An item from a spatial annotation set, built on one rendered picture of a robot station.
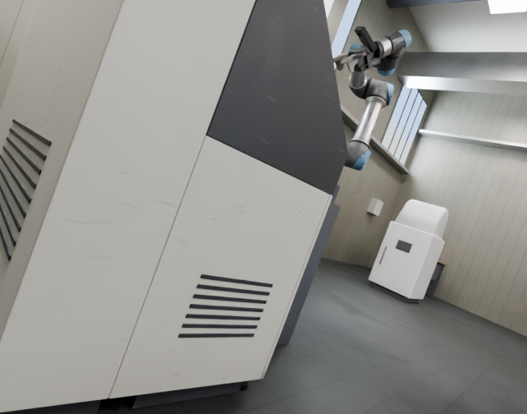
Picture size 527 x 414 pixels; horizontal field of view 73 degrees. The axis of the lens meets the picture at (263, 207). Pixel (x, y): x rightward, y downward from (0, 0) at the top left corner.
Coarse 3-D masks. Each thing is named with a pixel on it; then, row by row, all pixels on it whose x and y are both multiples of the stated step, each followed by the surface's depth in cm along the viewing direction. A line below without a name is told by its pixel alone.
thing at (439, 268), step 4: (436, 264) 723; (440, 264) 747; (444, 264) 759; (436, 268) 730; (440, 268) 755; (436, 272) 740; (440, 272) 760; (432, 276) 726; (436, 276) 750; (440, 276) 759; (432, 280) 767; (436, 280) 760; (428, 284) 769; (432, 284) 765; (436, 284) 760; (428, 288) 767; (432, 288) 763; (428, 292) 766; (432, 292) 762; (432, 296) 760
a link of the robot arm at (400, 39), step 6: (402, 30) 148; (390, 36) 147; (396, 36) 147; (402, 36) 147; (408, 36) 148; (396, 42) 146; (402, 42) 147; (408, 42) 149; (396, 48) 148; (402, 48) 150; (390, 54) 152; (396, 54) 152
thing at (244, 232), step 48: (192, 192) 91; (240, 192) 101; (288, 192) 114; (192, 240) 95; (240, 240) 106; (288, 240) 120; (192, 288) 99; (240, 288) 111; (288, 288) 127; (144, 336) 93; (192, 336) 103; (240, 336) 116; (144, 384) 97; (192, 384) 109; (240, 384) 128
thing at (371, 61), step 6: (378, 42) 145; (360, 48) 145; (366, 48) 143; (378, 48) 145; (366, 54) 144; (372, 54) 147; (378, 54) 147; (360, 60) 145; (366, 60) 145; (372, 60) 147; (378, 60) 149; (360, 66) 147; (366, 66) 147; (372, 66) 149
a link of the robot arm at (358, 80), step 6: (354, 48) 159; (354, 72) 176; (360, 72) 173; (354, 78) 182; (360, 78) 180; (366, 78) 191; (354, 84) 189; (360, 84) 189; (366, 84) 193; (354, 90) 195; (360, 90) 195; (360, 96) 198
